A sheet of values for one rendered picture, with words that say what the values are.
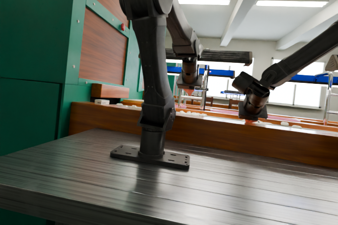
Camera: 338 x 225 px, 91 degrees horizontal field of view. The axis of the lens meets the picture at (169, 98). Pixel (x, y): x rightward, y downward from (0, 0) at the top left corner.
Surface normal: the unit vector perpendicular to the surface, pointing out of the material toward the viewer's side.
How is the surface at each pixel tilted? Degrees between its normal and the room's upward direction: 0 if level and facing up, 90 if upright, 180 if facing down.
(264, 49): 90
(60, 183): 0
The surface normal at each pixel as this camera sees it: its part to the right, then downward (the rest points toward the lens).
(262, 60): -0.14, 0.00
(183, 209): 0.11, -0.99
